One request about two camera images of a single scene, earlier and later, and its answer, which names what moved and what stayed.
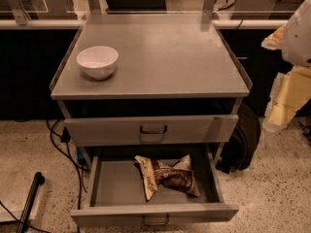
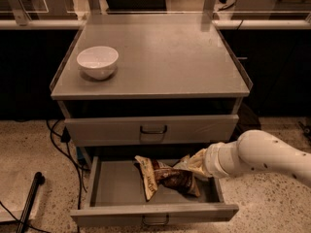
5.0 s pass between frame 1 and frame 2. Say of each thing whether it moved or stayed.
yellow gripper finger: moved
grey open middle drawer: stayed
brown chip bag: stayed
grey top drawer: stayed
